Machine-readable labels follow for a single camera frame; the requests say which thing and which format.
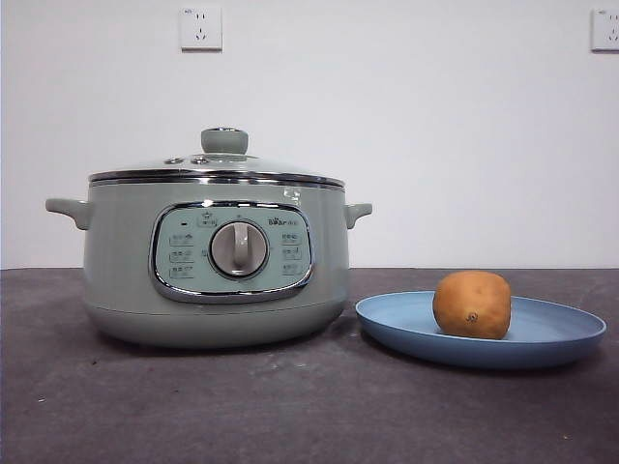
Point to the glass lid with green knob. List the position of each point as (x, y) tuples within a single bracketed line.
[(224, 141)]

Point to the brown potato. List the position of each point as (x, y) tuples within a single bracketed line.
[(471, 304)]

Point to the pale green electric steamer pot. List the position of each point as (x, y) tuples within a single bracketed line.
[(121, 241)]

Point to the blue round plate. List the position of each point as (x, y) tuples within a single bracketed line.
[(556, 331)]

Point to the white wall socket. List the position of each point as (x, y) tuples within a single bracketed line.
[(607, 31), (202, 29)]

